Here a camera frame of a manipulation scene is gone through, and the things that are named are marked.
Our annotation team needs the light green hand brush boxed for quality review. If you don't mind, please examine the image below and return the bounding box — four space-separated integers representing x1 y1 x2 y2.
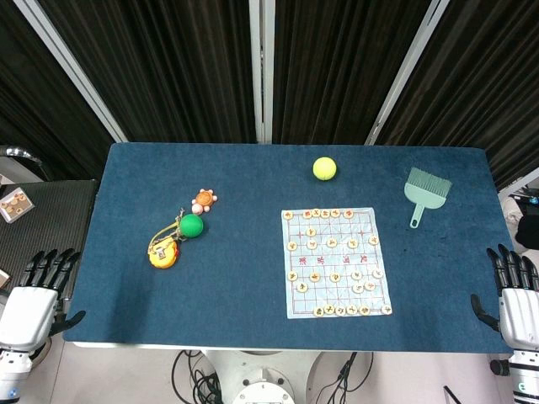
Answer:
403 167 453 230

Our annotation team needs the yellow tennis ball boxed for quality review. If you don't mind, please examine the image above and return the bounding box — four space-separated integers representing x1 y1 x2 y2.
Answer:
312 156 338 182

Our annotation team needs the black bag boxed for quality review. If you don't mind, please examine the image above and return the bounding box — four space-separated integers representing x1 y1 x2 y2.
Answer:
515 213 539 250

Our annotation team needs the orange pink turtle toy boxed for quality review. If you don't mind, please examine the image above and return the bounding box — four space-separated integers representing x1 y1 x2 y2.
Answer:
191 188 219 215

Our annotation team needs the white frame post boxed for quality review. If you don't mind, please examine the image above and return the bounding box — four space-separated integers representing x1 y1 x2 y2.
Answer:
12 0 129 144
248 0 276 145
364 0 451 146

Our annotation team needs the blue felt table mat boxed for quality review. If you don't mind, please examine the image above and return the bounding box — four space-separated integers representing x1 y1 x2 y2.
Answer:
62 141 515 354

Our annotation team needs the small box with items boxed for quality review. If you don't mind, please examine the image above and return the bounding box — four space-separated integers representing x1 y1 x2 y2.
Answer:
0 189 35 224

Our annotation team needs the yellow coin purse with strap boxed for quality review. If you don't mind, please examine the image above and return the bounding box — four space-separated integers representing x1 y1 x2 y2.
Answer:
147 207 187 269

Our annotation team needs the white frame rail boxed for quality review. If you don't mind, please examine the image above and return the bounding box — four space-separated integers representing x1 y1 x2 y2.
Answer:
498 167 539 199

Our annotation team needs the paper Chinese chess board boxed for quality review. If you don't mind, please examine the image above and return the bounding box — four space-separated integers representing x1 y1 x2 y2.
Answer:
280 206 393 320

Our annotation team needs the black side table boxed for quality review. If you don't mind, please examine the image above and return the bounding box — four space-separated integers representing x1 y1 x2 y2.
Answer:
0 179 100 292

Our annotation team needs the metal chair frame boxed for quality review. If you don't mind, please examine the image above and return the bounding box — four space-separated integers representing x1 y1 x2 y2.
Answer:
0 145 48 184

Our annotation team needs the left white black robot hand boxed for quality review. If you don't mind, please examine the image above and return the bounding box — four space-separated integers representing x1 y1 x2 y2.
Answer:
0 248 87 351

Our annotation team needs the green ball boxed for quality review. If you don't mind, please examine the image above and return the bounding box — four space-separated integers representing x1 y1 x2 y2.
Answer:
179 213 205 239

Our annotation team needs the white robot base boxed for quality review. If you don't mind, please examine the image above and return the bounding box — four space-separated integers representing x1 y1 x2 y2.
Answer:
200 348 326 404

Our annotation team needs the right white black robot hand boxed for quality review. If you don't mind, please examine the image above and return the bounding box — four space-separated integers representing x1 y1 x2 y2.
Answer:
470 243 539 354

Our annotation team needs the black cable bundle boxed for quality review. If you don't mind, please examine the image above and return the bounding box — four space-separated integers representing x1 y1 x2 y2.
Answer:
171 349 224 404

